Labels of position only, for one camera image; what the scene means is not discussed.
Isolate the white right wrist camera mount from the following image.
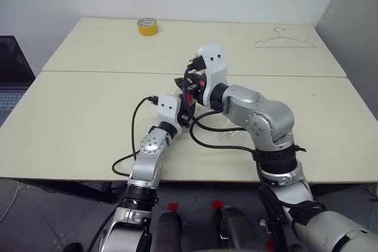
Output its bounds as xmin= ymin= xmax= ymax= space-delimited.
xmin=196 ymin=44 xmax=227 ymax=109

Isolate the black table frame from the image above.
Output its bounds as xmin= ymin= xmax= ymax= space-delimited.
xmin=16 ymin=178 xmax=128 ymax=204

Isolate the dark rounded shape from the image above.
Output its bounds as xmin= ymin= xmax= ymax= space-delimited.
xmin=155 ymin=209 xmax=183 ymax=252
xmin=219 ymin=206 xmax=268 ymax=252

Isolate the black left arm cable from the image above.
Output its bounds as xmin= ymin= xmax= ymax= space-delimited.
xmin=111 ymin=95 xmax=159 ymax=176

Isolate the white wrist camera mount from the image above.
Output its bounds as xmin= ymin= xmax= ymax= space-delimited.
xmin=156 ymin=94 xmax=181 ymax=133
xmin=196 ymin=44 xmax=227 ymax=109

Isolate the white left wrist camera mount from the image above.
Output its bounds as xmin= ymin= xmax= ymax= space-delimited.
xmin=156 ymin=94 xmax=181 ymax=133

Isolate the yellow tape roll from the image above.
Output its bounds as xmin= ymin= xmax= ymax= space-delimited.
xmin=136 ymin=18 xmax=160 ymax=38

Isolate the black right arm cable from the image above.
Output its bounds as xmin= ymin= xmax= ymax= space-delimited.
xmin=183 ymin=65 xmax=298 ymax=229

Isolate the white wire clothes hanger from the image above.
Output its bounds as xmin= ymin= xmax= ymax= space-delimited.
xmin=254 ymin=26 xmax=317 ymax=50

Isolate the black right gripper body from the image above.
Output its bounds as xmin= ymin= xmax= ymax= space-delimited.
xmin=184 ymin=54 xmax=208 ymax=104

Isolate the clear wine glass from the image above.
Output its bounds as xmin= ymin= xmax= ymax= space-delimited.
xmin=214 ymin=127 xmax=249 ymax=145

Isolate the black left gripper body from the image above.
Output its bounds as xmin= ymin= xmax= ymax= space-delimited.
xmin=177 ymin=107 xmax=195 ymax=129

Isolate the dark laptop computer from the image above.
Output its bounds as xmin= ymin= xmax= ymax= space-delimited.
xmin=0 ymin=35 xmax=37 ymax=129

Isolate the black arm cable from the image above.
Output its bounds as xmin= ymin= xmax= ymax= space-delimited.
xmin=111 ymin=95 xmax=159 ymax=176
xmin=183 ymin=65 xmax=298 ymax=229

